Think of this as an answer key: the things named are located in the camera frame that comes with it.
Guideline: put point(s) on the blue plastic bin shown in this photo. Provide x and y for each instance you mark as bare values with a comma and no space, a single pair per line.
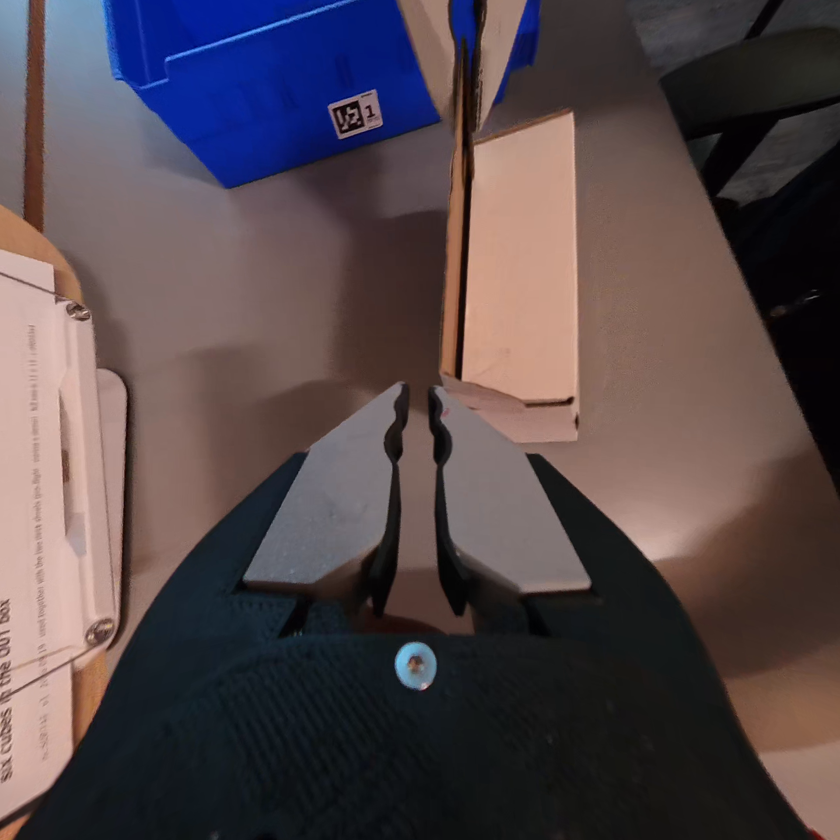
262,98

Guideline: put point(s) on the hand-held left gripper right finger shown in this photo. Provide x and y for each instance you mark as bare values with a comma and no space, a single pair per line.
505,518

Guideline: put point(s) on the wooden document stand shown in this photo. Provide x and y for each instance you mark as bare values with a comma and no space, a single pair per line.
92,459

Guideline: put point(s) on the dark chair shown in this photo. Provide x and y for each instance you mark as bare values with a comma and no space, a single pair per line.
754,85

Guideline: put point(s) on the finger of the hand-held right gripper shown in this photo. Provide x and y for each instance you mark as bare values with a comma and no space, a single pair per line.
433,46
499,46

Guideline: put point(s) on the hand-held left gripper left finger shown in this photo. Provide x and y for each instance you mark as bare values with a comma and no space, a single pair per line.
321,518

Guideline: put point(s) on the printed instruction sheet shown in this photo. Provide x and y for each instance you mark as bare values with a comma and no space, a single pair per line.
19,459

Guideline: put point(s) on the white cardboard box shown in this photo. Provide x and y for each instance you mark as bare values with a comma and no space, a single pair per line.
525,262

